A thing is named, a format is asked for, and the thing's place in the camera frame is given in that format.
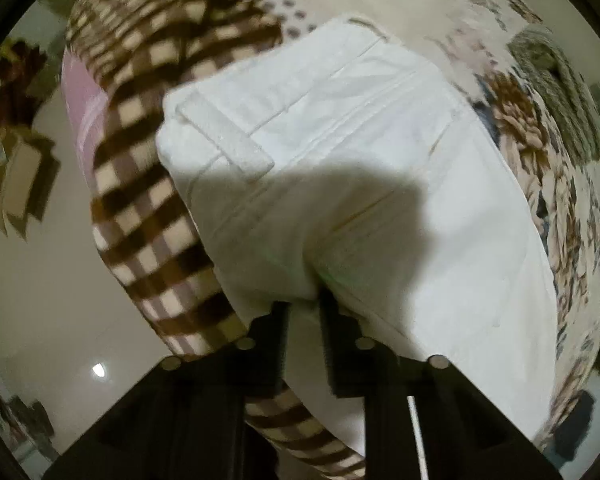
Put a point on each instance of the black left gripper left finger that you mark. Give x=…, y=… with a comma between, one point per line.
x=250, y=369

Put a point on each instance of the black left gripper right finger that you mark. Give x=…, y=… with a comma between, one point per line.
x=360, y=366

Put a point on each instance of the white pants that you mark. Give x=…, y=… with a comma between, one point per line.
x=345, y=160

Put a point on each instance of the cardboard box on floor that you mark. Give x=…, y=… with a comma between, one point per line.
x=28, y=169

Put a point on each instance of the grey knitted folded cloth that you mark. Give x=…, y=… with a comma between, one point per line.
x=563, y=90

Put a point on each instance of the pink bed sheet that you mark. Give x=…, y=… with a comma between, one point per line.
x=86, y=106

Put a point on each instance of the floral checkered bed blanket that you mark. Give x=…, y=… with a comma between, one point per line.
x=139, y=50

